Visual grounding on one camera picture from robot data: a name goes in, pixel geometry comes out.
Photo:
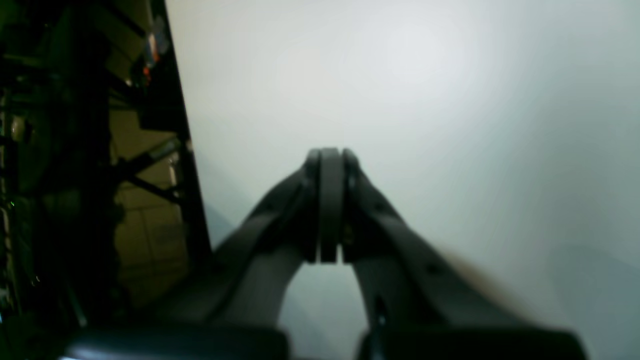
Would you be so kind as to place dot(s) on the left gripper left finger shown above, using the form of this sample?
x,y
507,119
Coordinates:
x,y
227,308

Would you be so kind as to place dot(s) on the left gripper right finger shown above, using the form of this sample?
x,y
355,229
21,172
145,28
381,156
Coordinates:
x,y
418,307

